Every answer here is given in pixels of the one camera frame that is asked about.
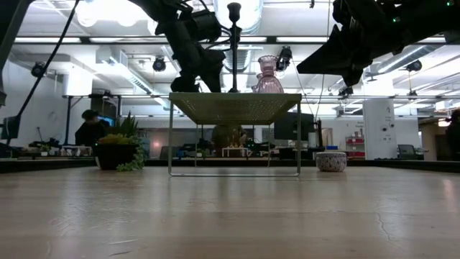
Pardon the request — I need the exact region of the white purple patterned candle tin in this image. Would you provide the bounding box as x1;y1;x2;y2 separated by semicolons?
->
315;151;348;173

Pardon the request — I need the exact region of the person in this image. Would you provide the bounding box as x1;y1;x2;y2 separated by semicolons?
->
445;109;460;162
211;124;249;149
74;109;111;147

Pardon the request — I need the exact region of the white round pillar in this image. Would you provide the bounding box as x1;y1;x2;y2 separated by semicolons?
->
362;98;398;161

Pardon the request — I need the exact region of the red storage shelf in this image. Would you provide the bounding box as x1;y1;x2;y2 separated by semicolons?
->
345;135;366;159

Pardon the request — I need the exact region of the green perforated metal shelf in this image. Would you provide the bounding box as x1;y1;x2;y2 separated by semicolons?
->
167;92;303;178

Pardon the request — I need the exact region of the black aluminium table frame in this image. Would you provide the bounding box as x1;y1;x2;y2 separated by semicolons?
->
0;156;460;174

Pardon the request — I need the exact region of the potted succulent plant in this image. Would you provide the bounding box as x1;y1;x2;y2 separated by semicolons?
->
92;112;148;173

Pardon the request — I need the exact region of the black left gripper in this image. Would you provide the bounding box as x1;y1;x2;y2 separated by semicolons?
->
163;14;226;93

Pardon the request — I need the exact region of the black monitor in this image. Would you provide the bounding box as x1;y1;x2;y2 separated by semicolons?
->
273;112;316;142

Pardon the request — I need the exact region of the black ceiling spotlight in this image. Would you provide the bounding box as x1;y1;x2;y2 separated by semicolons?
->
275;45;294;72
152;56;167;73
337;86;355;100
30;61;47;78
405;59;423;73

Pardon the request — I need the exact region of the silver ceiling air duct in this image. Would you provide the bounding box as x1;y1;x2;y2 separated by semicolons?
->
213;0;265;36

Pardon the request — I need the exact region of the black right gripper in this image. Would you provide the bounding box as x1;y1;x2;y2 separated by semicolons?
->
296;0;398;88

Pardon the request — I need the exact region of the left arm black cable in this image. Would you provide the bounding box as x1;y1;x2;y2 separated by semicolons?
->
12;0;83;119

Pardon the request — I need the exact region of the dark computer monitor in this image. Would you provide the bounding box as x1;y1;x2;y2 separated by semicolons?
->
0;115;21;141

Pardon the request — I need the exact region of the pink ribbed glass candle holder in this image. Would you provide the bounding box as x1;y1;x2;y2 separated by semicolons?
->
253;55;285;94

